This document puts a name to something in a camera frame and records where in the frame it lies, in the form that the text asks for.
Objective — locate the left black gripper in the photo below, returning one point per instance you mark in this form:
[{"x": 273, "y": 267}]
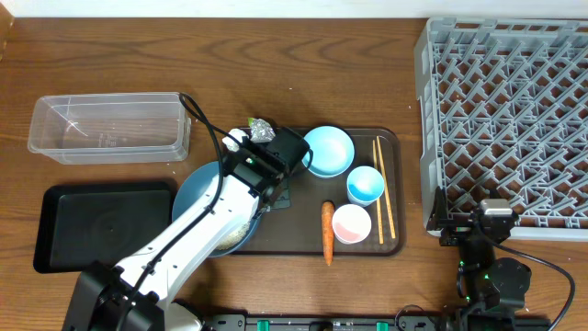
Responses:
[{"x": 287, "y": 197}]

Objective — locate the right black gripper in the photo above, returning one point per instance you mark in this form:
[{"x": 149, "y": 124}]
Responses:
[{"x": 439, "y": 218}]

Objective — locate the pile of white rice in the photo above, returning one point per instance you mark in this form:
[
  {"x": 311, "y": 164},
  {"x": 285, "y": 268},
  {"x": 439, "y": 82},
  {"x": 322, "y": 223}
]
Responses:
[{"x": 234, "y": 238}]

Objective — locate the pink cup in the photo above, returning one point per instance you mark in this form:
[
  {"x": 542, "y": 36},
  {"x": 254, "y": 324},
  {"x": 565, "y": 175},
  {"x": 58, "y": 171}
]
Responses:
[{"x": 351, "y": 224}]

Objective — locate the dark blue bowl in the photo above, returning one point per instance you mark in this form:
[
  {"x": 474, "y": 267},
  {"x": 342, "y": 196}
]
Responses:
[{"x": 193, "y": 188}]

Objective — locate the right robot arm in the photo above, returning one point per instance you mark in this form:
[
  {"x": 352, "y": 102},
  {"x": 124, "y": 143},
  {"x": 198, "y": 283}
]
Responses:
[{"x": 494, "y": 288}]

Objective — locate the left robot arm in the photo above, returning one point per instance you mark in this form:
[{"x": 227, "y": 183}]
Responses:
[{"x": 139, "y": 292}]

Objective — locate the grey dishwasher rack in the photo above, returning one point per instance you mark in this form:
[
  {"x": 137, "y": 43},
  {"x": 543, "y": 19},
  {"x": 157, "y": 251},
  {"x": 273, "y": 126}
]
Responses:
[{"x": 504, "y": 107}]

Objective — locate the orange carrot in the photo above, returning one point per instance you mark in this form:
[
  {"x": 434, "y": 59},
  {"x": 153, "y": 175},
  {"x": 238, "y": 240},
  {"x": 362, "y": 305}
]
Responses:
[{"x": 327, "y": 232}]

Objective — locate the right wooden chopstick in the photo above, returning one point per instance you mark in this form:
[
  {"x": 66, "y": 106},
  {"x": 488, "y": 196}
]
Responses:
[{"x": 386, "y": 189}]

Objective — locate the wooden chopstick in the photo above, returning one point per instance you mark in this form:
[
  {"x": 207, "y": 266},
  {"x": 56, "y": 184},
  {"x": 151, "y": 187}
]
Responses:
[
  {"x": 386, "y": 189},
  {"x": 379, "y": 214}
]

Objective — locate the left wooden chopstick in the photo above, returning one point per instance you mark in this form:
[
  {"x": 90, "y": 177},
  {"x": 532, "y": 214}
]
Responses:
[{"x": 379, "y": 214}]

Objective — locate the light blue bowl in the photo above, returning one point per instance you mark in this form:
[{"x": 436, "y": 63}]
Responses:
[{"x": 331, "y": 151}]

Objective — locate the crumpled aluminium foil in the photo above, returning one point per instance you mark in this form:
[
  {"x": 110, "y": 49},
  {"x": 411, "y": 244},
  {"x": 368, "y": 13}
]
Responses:
[{"x": 261, "y": 131}]

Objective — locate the crumpled white tissue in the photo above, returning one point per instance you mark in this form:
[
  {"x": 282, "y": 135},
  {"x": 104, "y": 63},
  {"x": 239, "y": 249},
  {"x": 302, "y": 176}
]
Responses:
[{"x": 234, "y": 138}]

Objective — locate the brown serving tray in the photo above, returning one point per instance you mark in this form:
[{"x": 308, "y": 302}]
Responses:
[{"x": 297, "y": 229}]

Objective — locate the light blue cup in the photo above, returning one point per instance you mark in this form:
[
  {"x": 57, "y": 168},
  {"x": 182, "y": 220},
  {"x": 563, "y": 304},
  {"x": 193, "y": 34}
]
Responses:
[{"x": 364, "y": 185}]

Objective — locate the clear plastic bin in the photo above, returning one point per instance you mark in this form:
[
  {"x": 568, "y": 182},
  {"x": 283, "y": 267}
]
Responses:
[{"x": 95, "y": 129}]

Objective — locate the black tray bin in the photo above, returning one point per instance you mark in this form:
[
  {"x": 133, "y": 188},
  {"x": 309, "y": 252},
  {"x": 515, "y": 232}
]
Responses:
[{"x": 81, "y": 224}]

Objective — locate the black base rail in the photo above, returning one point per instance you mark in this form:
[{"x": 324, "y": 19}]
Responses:
[{"x": 239, "y": 322}]

